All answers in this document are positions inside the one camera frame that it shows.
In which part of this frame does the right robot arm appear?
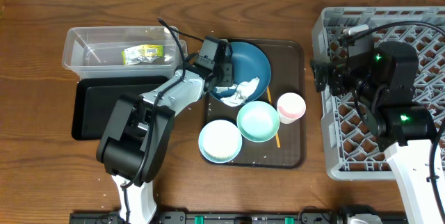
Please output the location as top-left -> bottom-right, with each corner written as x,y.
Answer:
310,40 -> 444,223

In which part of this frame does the wooden chopstick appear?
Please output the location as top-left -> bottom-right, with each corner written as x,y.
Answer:
266,86 -> 281,148

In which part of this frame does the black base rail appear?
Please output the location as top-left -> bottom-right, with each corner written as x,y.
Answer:
68,205 -> 407,224

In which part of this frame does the pink white cup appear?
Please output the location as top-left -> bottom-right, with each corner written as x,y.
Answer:
277,93 -> 307,124

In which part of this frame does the light blue rice bowl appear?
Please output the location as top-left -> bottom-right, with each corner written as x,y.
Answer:
198,120 -> 243,163

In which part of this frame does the grey dishwasher rack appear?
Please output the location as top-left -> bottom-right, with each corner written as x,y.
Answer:
311,6 -> 444,180

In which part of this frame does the yellow green snack wrapper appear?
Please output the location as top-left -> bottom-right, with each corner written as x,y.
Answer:
122,45 -> 163,65

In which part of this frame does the brown serving tray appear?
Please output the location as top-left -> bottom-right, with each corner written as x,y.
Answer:
200,38 -> 307,170

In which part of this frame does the mint green bowl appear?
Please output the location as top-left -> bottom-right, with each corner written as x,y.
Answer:
236,101 -> 280,143

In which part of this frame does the black plastic tray bin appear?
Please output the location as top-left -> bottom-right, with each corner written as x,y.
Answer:
72,76 -> 168,141

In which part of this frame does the clear plastic bin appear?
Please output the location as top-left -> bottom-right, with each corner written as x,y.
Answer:
62,26 -> 182,79

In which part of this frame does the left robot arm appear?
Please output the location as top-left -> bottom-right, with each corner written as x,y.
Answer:
96,51 -> 233,223

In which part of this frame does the white napkin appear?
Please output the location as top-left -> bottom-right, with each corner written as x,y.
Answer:
213,77 -> 260,107

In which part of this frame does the dark blue plate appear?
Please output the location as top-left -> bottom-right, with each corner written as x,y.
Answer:
230,41 -> 272,102

